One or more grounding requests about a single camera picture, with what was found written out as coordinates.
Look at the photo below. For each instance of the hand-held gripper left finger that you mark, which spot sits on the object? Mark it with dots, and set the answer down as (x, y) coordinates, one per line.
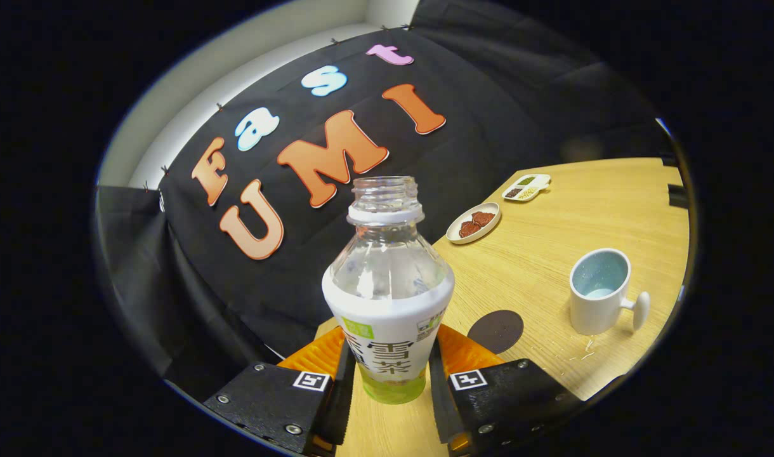
(266, 400)

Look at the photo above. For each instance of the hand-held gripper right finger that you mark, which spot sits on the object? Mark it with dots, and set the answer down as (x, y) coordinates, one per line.
(514, 397)

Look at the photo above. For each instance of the round dark brown coaster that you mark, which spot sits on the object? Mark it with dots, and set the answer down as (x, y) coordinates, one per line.
(496, 331)

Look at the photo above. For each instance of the white cup with blue inside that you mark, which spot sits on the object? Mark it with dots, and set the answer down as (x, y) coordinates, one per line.
(593, 314)

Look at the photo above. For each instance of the clear plastic juice bottle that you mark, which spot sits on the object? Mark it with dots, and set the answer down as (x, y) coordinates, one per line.
(387, 304)

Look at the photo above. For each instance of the black backdrop cloth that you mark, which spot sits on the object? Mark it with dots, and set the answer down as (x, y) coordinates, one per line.
(235, 285)

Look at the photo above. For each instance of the round beige plate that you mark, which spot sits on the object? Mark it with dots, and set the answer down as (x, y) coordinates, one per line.
(457, 236)

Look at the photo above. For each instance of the red-brown food piece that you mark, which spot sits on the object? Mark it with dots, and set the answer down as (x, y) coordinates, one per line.
(483, 218)
(469, 229)

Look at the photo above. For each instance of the wooden table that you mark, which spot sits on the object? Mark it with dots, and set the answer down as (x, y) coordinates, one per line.
(590, 216)

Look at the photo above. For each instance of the white divided dish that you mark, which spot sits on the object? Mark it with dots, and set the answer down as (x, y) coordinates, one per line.
(526, 187)

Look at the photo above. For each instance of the black table edge bracket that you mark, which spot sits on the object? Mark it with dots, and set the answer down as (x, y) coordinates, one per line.
(670, 159)
(677, 195)

